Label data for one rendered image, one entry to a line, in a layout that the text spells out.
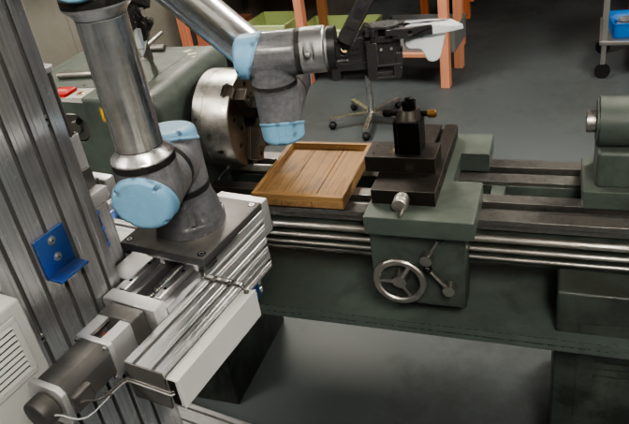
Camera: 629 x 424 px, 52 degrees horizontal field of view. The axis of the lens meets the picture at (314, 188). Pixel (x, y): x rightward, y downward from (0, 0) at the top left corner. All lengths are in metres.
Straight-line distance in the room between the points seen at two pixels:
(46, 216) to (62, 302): 0.18
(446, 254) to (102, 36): 1.13
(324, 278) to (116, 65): 1.29
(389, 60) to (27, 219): 0.71
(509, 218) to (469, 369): 0.91
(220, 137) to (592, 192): 1.07
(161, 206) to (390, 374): 1.61
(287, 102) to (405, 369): 1.71
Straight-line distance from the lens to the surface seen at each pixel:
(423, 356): 2.68
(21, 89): 1.26
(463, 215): 1.76
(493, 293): 2.11
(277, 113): 1.09
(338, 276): 2.21
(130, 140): 1.17
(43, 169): 1.32
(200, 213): 1.36
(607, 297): 1.92
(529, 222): 1.87
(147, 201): 1.19
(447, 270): 1.88
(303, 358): 2.73
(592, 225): 1.87
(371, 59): 1.04
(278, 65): 1.05
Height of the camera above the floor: 1.88
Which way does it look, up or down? 29 degrees down
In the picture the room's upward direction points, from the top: 9 degrees counter-clockwise
